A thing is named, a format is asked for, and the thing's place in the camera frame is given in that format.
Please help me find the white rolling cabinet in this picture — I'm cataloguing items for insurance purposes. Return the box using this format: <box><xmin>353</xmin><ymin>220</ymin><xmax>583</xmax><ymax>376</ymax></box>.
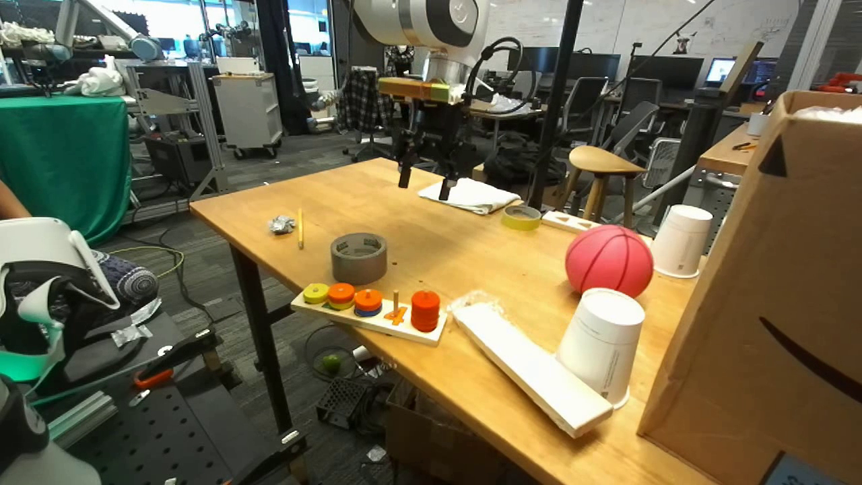
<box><xmin>210</xmin><ymin>71</ymin><xmax>287</xmax><ymax>162</ymax></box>

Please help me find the black perforated platform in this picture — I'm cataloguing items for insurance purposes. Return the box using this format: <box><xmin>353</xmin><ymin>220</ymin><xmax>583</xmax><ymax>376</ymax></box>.
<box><xmin>0</xmin><ymin>304</ymin><xmax>307</xmax><ymax>485</ymax></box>

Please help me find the pink mini basketball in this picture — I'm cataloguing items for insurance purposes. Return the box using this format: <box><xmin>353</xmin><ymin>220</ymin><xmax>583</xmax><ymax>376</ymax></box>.
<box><xmin>564</xmin><ymin>223</ymin><xmax>657</xmax><ymax>302</ymax></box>

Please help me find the yellow clear tape roll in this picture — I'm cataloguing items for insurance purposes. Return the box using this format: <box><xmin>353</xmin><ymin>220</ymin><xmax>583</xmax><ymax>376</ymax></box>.
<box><xmin>498</xmin><ymin>201</ymin><xmax>548</xmax><ymax>231</ymax></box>

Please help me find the grey office chair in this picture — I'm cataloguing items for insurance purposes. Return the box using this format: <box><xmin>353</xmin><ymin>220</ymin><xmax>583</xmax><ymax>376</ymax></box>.
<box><xmin>603</xmin><ymin>98</ymin><xmax>664</xmax><ymax>165</ymax></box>

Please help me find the white folded cloth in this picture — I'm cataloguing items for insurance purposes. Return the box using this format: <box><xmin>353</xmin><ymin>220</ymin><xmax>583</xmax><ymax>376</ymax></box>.
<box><xmin>447</xmin><ymin>298</ymin><xmax>617</xmax><ymax>441</ymax></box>

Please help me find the lit computer screen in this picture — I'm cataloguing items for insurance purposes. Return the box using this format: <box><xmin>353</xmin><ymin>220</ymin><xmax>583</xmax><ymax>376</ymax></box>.
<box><xmin>703</xmin><ymin>54</ymin><xmax>780</xmax><ymax>92</ymax></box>

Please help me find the red stacking ring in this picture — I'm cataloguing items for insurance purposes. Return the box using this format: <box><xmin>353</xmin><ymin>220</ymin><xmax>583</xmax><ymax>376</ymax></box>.
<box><xmin>409</xmin><ymin>288</ymin><xmax>444</xmax><ymax>335</ymax></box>

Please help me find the black mesh office chair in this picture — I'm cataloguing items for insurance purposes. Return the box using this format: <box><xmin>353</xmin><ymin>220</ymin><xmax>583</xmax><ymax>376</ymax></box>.
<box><xmin>560</xmin><ymin>72</ymin><xmax>615</xmax><ymax>149</ymax></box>

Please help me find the black metal pole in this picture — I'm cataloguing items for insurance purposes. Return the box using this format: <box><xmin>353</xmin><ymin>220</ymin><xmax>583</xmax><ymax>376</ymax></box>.
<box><xmin>526</xmin><ymin>0</ymin><xmax>587</xmax><ymax>209</ymax></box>

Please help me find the wooden top workbench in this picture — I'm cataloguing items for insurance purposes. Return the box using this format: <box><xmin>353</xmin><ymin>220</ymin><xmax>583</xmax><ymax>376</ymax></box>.
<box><xmin>695</xmin><ymin>115</ymin><xmax>776</xmax><ymax>178</ymax></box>

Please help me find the brown cardboard box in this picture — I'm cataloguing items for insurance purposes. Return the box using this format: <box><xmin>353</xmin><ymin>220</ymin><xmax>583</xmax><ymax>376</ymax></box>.
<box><xmin>385</xmin><ymin>401</ymin><xmax>541</xmax><ymax>485</ymax></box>

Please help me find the green cloth covered table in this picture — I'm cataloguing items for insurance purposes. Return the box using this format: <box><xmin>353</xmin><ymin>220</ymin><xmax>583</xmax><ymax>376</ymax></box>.
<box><xmin>0</xmin><ymin>92</ymin><xmax>132</xmax><ymax>247</ymax></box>

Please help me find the plaid shirt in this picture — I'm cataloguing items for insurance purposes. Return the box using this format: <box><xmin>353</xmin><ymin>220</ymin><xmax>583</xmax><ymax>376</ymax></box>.
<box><xmin>338</xmin><ymin>61</ymin><xmax>400</xmax><ymax>138</ymax></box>

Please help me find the black box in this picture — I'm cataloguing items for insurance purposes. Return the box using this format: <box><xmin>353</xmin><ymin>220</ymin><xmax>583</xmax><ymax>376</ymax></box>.
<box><xmin>312</xmin><ymin>367</ymin><xmax>400</xmax><ymax>440</ymax></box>

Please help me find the white paper cup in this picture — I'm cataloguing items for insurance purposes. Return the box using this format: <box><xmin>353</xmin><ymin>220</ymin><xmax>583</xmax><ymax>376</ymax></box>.
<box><xmin>559</xmin><ymin>286</ymin><xmax>649</xmax><ymax>406</ymax></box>
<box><xmin>653</xmin><ymin>201</ymin><xmax>718</xmax><ymax>279</ymax></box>

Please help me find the wooden slotted block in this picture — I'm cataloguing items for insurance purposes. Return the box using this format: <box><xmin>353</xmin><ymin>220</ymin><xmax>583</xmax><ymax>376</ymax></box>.
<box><xmin>541</xmin><ymin>207</ymin><xmax>600</xmax><ymax>234</ymax></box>

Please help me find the large cardboard shipping box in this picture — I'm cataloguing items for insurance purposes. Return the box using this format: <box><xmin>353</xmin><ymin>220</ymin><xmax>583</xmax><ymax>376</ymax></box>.
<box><xmin>637</xmin><ymin>88</ymin><xmax>862</xmax><ymax>485</ymax></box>

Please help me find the black computer monitor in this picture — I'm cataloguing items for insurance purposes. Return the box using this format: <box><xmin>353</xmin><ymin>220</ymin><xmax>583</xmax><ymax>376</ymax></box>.
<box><xmin>627</xmin><ymin>52</ymin><xmax>710</xmax><ymax>92</ymax></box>

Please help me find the white folded towel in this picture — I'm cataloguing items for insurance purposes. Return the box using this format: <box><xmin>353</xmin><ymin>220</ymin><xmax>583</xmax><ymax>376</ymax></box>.
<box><xmin>419</xmin><ymin>174</ymin><xmax>524</xmax><ymax>217</ymax></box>

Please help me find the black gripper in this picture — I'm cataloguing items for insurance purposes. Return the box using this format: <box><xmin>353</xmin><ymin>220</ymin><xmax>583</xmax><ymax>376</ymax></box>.
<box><xmin>393</xmin><ymin>99</ymin><xmax>479</xmax><ymax>204</ymax></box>

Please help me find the orange stacking ring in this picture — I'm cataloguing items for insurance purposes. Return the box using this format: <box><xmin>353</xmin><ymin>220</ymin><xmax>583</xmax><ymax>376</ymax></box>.
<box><xmin>323</xmin><ymin>279</ymin><xmax>358</xmax><ymax>313</ymax></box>
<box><xmin>350</xmin><ymin>286</ymin><xmax>385</xmax><ymax>317</ymax></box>

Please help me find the red container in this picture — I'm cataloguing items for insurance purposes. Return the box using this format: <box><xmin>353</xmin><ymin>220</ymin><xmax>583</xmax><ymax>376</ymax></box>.
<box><xmin>819</xmin><ymin>71</ymin><xmax>862</xmax><ymax>98</ymax></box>

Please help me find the wide black monitor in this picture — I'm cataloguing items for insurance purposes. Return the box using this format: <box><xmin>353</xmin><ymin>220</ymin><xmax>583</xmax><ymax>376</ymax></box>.
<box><xmin>520</xmin><ymin>44</ymin><xmax>626</xmax><ymax>81</ymax></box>

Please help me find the clear plastic bag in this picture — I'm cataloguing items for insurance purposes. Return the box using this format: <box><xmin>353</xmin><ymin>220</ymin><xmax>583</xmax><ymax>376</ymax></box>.
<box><xmin>793</xmin><ymin>103</ymin><xmax>862</xmax><ymax>125</ymax></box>

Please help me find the wooden wrist camera bar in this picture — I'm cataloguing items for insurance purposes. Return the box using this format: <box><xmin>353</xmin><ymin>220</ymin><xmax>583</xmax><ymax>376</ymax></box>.
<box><xmin>376</xmin><ymin>76</ymin><xmax>468</xmax><ymax>106</ymax></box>

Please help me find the round wooden stool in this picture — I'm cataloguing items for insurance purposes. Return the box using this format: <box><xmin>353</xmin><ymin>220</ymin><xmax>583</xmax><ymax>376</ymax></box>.
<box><xmin>560</xmin><ymin>142</ymin><xmax>648</xmax><ymax>227</ymax></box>

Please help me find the grey duct tape roll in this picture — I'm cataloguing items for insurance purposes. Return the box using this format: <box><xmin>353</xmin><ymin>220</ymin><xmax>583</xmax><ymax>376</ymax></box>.
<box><xmin>328</xmin><ymin>228</ymin><xmax>390</xmax><ymax>288</ymax></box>

